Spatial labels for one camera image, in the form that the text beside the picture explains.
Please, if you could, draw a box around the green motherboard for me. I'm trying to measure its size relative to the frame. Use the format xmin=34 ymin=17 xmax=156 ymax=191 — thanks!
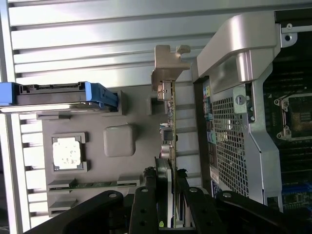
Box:
xmin=262 ymin=36 xmax=312 ymax=213

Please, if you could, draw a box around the CPU socket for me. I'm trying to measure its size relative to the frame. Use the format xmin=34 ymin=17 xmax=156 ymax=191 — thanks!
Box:
xmin=274 ymin=94 xmax=312 ymax=142

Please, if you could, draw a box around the blue expansion slot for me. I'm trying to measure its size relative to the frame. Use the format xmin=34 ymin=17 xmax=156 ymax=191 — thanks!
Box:
xmin=282 ymin=186 xmax=312 ymax=195

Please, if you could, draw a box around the black open PC case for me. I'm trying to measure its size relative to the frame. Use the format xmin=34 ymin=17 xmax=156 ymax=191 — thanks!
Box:
xmin=191 ymin=11 xmax=312 ymax=213

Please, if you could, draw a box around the silver CPU chip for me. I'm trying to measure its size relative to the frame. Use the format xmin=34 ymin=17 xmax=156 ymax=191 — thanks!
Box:
xmin=52 ymin=137 xmax=82 ymax=171

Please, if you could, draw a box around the hard disk with blue carrier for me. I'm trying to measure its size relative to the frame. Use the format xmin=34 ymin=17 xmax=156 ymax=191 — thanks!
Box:
xmin=0 ymin=81 xmax=117 ymax=114

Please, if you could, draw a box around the green RAM stick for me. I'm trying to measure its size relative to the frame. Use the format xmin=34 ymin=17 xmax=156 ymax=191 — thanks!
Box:
xmin=50 ymin=180 xmax=137 ymax=190

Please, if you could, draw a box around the grey parts rack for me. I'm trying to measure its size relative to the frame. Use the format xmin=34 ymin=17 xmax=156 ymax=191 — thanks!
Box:
xmin=36 ymin=89 xmax=176 ymax=219

